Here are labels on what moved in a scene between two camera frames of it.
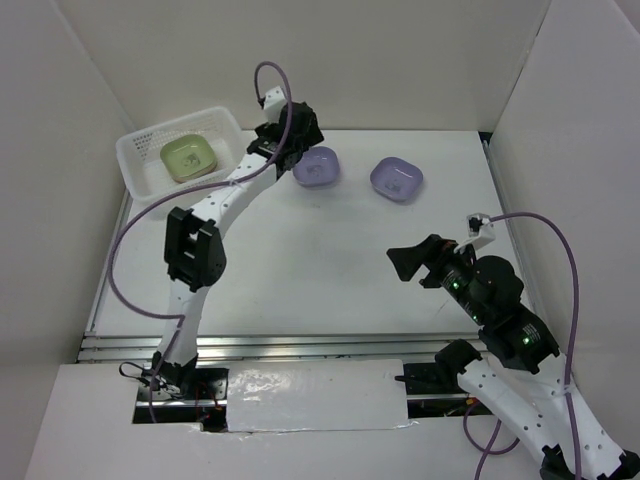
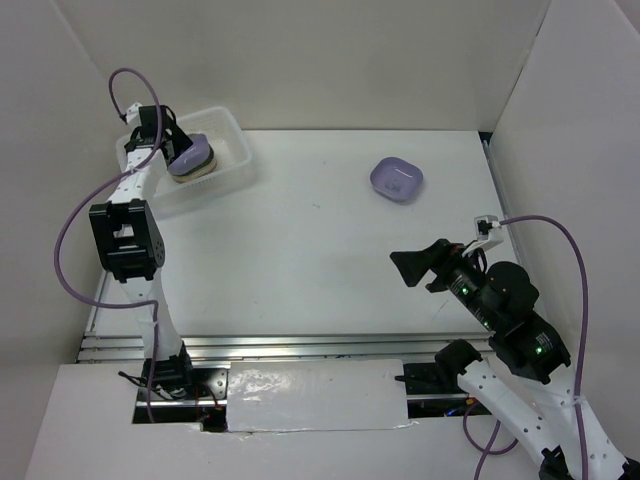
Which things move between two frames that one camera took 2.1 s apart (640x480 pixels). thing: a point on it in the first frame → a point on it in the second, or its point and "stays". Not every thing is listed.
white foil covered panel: x=316 y=394 stays
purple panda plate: x=318 y=167 → x=193 y=156
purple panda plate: x=396 y=179 stays
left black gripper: x=311 y=136 → x=179 y=140
